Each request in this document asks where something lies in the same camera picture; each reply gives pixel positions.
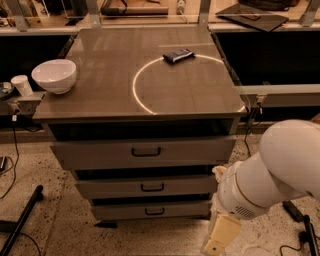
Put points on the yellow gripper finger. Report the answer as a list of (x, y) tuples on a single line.
[(223, 230)]

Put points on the grey drawer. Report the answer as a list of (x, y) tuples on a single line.
[(147, 187), (136, 153), (152, 210)]

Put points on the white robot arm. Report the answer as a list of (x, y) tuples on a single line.
[(286, 167)]

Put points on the grey bottom drawer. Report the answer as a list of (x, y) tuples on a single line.
[(152, 210)]

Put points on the grey top drawer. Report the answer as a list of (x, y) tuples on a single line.
[(136, 153)]

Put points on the grey drawer cabinet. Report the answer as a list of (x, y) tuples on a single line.
[(126, 90)]

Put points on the dark snack bar wrapper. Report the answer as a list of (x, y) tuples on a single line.
[(177, 56)]

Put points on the black flat board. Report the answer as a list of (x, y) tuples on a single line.
[(252, 17)]

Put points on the black metal stand leg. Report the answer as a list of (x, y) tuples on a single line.
[(13, 228)]

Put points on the white ceramic bowl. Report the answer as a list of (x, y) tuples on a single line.
[(55, 76)]

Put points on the white paper cup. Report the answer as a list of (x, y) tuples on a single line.
[(21, 83)]

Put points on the dark round dish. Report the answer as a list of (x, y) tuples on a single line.
[(6, 90)]

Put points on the grey clamp bracket left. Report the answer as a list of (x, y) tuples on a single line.
[(26, 105)]

